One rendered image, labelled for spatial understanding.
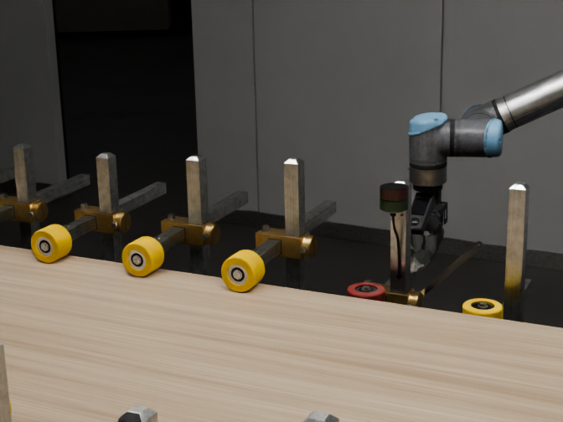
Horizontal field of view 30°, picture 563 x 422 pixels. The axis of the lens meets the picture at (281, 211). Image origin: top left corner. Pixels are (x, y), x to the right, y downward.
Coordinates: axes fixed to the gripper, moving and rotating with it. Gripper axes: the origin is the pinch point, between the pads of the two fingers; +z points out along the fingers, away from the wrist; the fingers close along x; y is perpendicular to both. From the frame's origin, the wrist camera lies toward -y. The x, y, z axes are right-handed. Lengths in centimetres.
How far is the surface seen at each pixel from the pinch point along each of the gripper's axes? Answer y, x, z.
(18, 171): -33, 96, -25
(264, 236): -33.4, 27.1, -15.6
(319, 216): -10.9, 23.3, -13.2
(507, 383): -72, -38, -11
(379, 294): -43.0, -4.1, -10.1
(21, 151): -33, 94, -30
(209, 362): -85, 13, -12
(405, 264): -32.3, -6.1, -13.0
